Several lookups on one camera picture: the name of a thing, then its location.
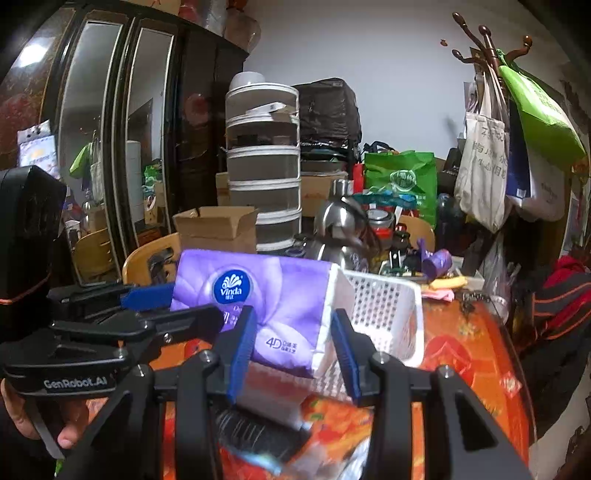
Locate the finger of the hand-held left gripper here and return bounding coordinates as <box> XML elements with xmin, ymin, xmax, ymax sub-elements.
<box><xmin>46</xmin><ymin>282</ymin><xmax>176</xmax><ymax>319</ymax></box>
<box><xmin>48</xmin><ymin>305</ymin><xmax>225</xmax><ymax>347</ymax></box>

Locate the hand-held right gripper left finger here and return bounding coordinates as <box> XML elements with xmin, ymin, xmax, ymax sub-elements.
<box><xmin>55</xmin><ymin>305</ymin><xmax>259</xmax><ymax>480</ymax></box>

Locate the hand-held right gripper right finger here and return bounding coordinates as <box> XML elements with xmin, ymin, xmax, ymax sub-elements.
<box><xmin>330</xmin><ymin>308</ymin><xmax>536</xmax><ymax>480</ymax></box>

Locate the white perforated plastic basket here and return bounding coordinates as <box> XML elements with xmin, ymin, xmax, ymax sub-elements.
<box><xmin>314</xmin><ymin>270</ymin><xmax>426</xmax><ymax>402</ymax></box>

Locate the purple tissue pack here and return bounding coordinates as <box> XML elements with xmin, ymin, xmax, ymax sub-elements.
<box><xmin>170</xmin><ymin>249</ymin><xmax>356</xmax><ymax>379</ymax></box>

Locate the person's left hand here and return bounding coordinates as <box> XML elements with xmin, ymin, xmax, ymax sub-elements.
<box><xmin>0</xmin><ymin>378</ymin><xmax>90</xmax><ymax>450</ymax></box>

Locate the open cardboard box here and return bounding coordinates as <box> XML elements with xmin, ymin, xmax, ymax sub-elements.
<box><xmin>173</xmin><ymin>206</ymin><xmax>260</xmax><ymax>254</ymax></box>

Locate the white hanging packet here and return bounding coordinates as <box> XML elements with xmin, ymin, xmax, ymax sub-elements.
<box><xmin>17</xmin><ymin>120</ymin><xmax>61</xmax><ymax>178</ymax></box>

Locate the orange floral tablecloth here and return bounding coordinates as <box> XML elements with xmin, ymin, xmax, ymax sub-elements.
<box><xmin>88</xmin><ymin>295</ymin><xmax>536</xmax><ymax>480</ymax></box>

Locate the purple cup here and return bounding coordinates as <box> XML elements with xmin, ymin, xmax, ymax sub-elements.
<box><xmin>422</xmin><ymin>249</ymin><xmax>451</xmax><ymax>280</ymax></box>

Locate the stainless steel kettle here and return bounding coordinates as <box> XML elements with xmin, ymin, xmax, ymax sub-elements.
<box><xmin>302</xmin><ymin>180</ymin><xmax>375</xmax><ymax>273</ymax></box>

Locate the black mirrored wardrobe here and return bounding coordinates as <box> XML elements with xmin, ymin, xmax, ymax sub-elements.
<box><xmin>0</xmin><ymin>0</ymin><xmax>250</xmax><ymax>287</ymax></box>

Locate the flat brown carton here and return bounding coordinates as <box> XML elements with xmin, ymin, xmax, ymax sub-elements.
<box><xmin>300</xmin><ymin>173</ymin><xmax>349</xmax><ymax>217</ymax></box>

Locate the round tiered mesh storage tower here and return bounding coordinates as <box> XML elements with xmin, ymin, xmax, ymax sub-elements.
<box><xmin>225</xmin><ymin>82</ymin><xmax>303</xmax><ymax>254</ymax></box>

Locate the green shopping bag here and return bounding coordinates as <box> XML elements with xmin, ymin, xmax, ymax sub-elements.
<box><xmin>364</xmin><ymin>150</ymin><xmax>438</xmax><ymax>227</ymax></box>

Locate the red and black backpack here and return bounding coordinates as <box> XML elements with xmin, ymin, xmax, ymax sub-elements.
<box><xmin>517</xmin><ymin>256</ymin><xmax>591</xmax><ymax>370</ymax></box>

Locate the beige canvas tote bag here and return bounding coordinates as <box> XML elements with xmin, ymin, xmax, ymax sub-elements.
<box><xmin>454</xmin><ymin>69</ymin><xmax>511</xmax><ymax>232</ymax></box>

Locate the white bowl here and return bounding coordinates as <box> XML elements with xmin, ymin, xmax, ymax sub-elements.
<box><xmin>229</xmin><ymin>71</ymin><xmax>269</xmax><ymax>89</ymax></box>

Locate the white plastic bag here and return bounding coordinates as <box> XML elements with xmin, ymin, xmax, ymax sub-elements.
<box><xmin>508</xmin><ymin>138</ymin><xmax>568</xmax><ymax>222</ymax></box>

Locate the blue hanging bag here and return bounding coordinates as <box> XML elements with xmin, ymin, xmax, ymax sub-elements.
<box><xmin>505</xmin><ymin>111</ymin><xmax>529</xmax><ymax>199</ymax></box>

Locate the bright green fabric bag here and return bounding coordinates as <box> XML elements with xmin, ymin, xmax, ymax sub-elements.
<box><xmin>496</xmin><ymin>65</ymin><xmax>587</xmax><ymax>174</ymax></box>

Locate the wooden coat rack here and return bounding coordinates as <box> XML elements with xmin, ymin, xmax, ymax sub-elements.
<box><xmin>441</xmin><ymin>11</ymin><xmax>534</xmax><ymax>93</ymax></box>

